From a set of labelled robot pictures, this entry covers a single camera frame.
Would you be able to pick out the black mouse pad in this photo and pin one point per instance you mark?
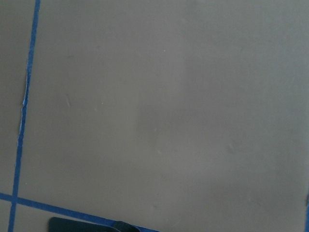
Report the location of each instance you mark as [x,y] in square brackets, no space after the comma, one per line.
[57,224]

